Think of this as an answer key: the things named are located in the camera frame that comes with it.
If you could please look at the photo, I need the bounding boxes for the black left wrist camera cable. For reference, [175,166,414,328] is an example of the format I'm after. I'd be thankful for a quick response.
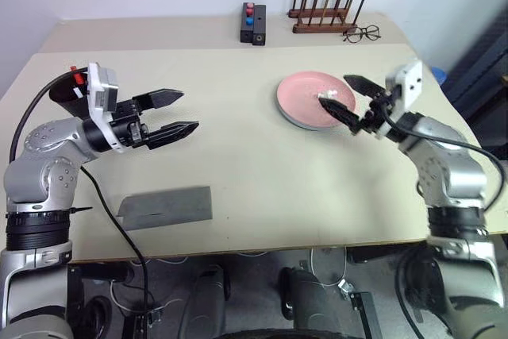
[9,71,80,162]

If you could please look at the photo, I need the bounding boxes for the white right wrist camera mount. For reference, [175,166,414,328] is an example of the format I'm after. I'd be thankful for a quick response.
[375,59,424,141]

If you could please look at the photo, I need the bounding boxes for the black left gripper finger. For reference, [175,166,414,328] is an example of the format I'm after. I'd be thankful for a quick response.
[140,119,200,151]
[132,87,186,110]

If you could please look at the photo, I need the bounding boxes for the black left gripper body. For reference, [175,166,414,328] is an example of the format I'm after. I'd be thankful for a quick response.
[111,98,150,151]

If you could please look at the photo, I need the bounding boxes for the pink plate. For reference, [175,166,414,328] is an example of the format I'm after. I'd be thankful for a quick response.
[276,70,362,130]

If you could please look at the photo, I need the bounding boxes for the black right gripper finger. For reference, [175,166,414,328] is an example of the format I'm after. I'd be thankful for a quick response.
[342,74,387,98]
[318,98,364,137]

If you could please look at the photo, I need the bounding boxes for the black box with coloured buttons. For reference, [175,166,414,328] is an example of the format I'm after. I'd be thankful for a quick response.
[239,2,257,44]

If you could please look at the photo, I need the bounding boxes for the thin white wire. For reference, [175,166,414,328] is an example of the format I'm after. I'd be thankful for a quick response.
[309,248,351,288]

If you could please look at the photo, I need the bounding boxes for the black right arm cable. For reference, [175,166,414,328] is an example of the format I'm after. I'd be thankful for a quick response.
[381,108,508,213]

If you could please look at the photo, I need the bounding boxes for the thin-framed clear eyeglasses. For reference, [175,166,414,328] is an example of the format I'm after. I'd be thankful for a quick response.
[342,25,383,44]

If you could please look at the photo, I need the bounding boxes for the dark rounded shape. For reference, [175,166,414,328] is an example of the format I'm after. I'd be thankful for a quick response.
[177,263,232,339]
[279,267,347,339]

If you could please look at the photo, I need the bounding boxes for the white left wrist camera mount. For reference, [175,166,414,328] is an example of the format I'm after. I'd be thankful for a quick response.
[86,61,123,154]

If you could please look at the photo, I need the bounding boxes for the black metal bracket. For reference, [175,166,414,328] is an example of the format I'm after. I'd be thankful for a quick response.
[337,278,384,339]
[67,263,137,287]

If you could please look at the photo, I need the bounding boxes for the dark ribbed object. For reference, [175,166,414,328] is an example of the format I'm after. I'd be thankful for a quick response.
[448,5,508,120]

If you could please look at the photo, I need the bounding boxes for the wooden peg rack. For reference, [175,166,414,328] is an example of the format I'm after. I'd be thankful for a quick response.
[287,0,367,35]

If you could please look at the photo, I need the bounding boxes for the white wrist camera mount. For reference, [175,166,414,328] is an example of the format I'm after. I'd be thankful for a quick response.
[375,59,424,141]
[86,61,123,154]

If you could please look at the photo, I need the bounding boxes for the black hanging left arm cable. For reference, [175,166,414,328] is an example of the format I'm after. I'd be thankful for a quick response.
[80,164,156,316]

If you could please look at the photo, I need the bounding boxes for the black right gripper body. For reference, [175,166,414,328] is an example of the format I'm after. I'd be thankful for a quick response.
[359,91,394,136]

